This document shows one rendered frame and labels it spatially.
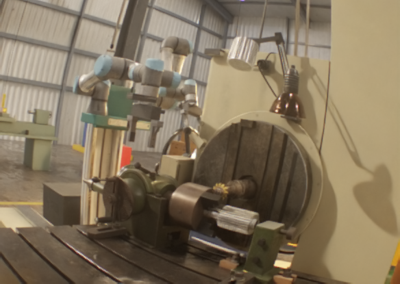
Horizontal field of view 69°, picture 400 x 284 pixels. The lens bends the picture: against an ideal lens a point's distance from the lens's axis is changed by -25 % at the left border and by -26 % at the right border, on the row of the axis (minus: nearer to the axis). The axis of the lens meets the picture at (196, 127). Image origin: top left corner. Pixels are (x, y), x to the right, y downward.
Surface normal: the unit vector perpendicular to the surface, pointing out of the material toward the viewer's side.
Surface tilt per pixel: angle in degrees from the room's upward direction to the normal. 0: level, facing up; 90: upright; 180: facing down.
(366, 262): 90
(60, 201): 90
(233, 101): 90
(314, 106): 90
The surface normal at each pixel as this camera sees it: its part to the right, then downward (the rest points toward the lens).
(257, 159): -0.58, -0.08
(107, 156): 0.82, 0.15
